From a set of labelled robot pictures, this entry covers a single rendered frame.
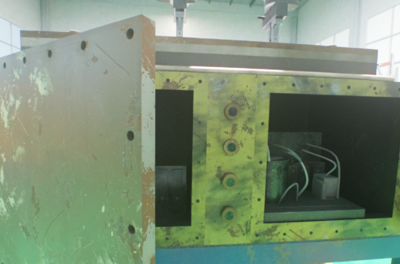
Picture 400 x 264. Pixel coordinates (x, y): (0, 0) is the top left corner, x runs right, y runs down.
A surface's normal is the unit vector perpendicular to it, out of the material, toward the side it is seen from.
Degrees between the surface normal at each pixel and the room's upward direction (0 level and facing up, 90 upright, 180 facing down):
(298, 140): 90
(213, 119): 90
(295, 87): 90
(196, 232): 90
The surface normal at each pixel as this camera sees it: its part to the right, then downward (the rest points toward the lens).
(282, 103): 0.10, 0.09
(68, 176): -0.50, 0.07
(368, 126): -1.00, -0.01
